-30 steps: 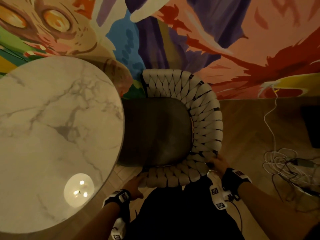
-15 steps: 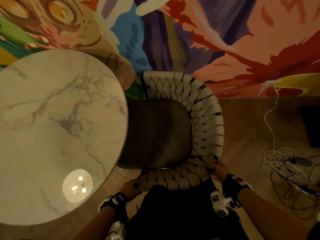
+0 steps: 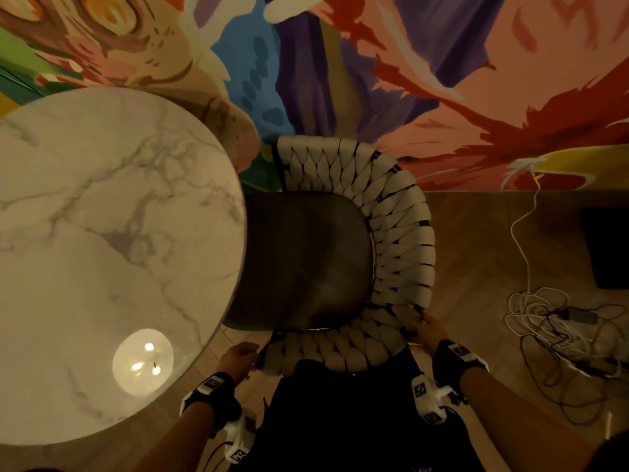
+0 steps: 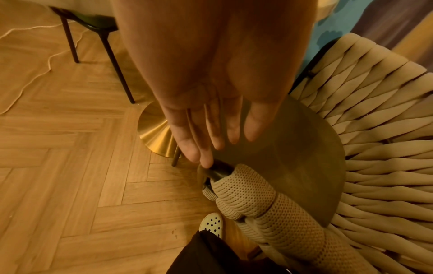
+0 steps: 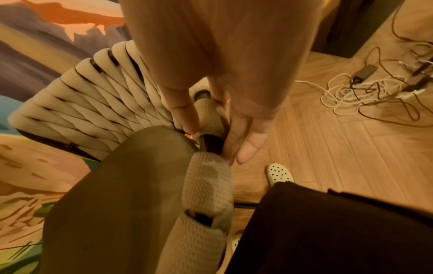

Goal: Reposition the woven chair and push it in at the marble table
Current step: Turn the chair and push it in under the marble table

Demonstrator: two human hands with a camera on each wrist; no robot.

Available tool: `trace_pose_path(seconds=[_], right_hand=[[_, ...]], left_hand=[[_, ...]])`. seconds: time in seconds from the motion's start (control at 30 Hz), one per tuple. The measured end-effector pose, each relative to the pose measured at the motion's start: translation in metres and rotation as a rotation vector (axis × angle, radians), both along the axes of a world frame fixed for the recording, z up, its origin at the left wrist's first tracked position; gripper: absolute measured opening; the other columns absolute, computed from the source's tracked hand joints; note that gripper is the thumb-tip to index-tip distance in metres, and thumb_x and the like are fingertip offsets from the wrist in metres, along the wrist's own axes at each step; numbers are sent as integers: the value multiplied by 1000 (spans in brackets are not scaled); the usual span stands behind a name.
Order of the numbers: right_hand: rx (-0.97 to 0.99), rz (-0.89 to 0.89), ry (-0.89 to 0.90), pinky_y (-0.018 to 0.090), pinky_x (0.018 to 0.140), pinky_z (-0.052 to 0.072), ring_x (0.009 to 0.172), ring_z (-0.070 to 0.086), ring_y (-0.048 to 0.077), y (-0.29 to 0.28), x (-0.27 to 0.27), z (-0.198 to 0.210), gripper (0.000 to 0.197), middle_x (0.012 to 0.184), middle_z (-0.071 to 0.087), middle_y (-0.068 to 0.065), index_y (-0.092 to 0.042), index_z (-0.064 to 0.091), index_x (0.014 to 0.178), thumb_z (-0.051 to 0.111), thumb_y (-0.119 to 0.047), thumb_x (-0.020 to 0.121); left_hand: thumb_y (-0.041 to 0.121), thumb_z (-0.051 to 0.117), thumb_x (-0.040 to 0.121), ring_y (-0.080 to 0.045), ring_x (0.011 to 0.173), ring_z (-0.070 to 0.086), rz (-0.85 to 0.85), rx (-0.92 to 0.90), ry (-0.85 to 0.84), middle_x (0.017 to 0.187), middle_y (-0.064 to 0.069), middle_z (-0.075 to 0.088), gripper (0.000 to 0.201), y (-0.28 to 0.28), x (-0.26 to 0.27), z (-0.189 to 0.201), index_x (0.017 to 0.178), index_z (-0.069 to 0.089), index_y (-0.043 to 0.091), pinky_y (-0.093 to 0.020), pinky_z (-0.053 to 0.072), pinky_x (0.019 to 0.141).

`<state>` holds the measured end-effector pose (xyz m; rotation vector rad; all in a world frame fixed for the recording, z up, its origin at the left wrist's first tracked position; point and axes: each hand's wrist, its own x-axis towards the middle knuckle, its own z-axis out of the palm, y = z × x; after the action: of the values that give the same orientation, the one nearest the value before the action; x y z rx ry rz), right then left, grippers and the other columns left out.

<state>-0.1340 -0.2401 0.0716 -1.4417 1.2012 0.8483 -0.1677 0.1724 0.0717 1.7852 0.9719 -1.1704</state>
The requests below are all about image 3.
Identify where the black left wrist strap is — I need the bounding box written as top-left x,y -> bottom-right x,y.
179,372 -> 243,432

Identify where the black wrist strap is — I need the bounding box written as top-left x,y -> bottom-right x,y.
432,340 -> 490,404
179,372 -> 243,432

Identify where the person's left hand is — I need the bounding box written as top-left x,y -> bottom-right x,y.
218,342 -> 260,387

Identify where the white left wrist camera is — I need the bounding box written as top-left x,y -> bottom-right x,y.
223,407 -> 258,465

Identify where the black cable tangle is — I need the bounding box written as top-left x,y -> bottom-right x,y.
510,292 -> 629,428

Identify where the person's left forearm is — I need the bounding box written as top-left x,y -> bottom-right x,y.
131,401 -> 218,472

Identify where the person's black clothing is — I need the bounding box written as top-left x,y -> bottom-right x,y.
244,347 -> 488,472

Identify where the person's right forearm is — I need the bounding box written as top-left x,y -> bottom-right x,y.
459,367 -> 600,472

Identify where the woven rope armchair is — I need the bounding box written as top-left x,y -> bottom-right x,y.
223,136 -> 437,378

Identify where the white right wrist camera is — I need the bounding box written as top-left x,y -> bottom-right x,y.
411,373 -> 456,426

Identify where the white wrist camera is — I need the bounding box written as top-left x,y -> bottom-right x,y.
411,373 -> 456,426
223,407 -> 258,465

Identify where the person's right hand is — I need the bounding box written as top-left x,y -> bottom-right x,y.
408,311 -> 451,359

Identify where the black box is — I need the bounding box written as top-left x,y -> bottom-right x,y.
581,207 -> 629,290

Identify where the black right wrist strap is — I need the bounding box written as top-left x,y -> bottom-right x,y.
432,340 -> 490,404

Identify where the white cable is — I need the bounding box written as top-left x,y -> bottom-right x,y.
501,161 -> 573,351

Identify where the round white marble table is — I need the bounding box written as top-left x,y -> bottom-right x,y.
0,87 -> 248,447

